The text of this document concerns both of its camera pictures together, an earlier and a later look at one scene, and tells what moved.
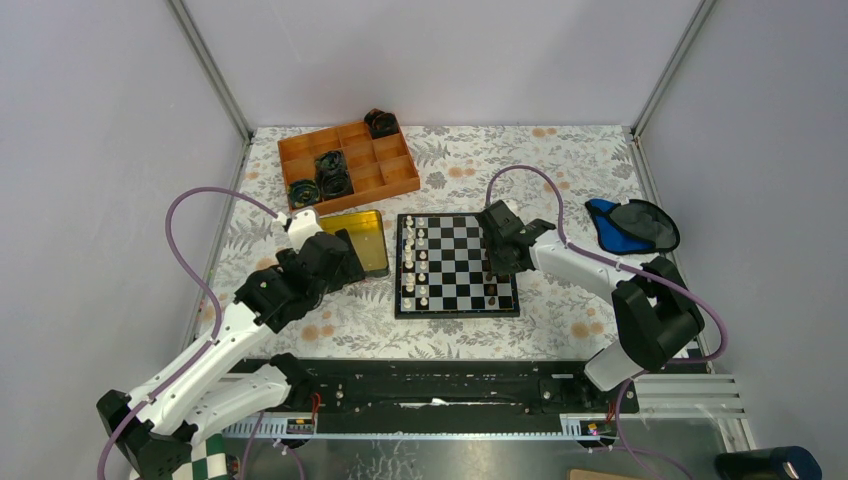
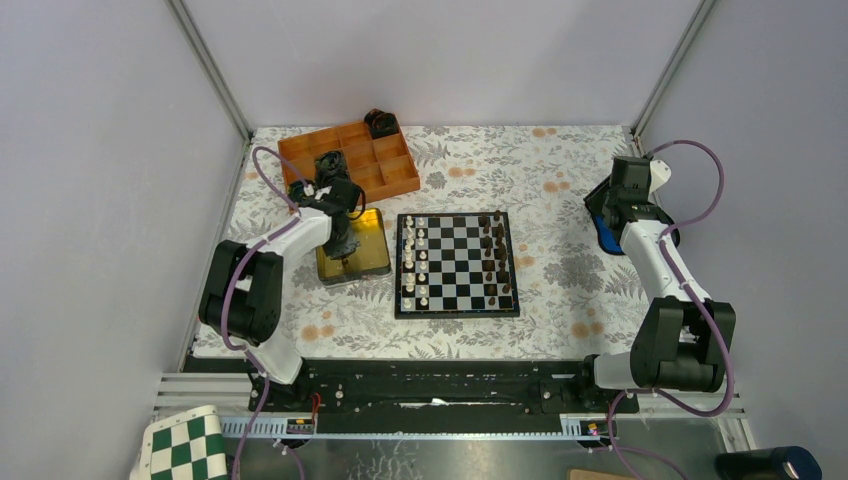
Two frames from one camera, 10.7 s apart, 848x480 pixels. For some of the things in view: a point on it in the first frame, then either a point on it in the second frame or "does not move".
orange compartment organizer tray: x=378 y=167 does not move
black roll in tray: x=332 y=174 does not move
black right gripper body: x=498 y=265 to x=599 y=197
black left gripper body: x=349 y=272 to x=340 y=246
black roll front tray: x=304 y=193 does not move
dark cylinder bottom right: x=775 y=463 does not move
